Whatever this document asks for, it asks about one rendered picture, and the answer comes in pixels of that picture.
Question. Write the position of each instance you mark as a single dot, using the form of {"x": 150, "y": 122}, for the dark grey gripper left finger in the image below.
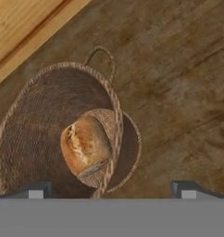
{"x": 39, "y": 189}

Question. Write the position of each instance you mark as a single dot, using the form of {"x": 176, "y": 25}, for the light wooden cabinet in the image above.
{"x": 21, "y": 31}

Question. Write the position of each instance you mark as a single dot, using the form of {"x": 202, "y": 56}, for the golden brown bread loaf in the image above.
{"x": 83, "y": 145}

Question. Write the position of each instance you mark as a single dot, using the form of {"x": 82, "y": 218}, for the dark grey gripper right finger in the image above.
{"x": 184, "y": 188}

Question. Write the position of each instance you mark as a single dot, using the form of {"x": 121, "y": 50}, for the brown woven wicker basket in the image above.
{"x": 33, "y": 129}

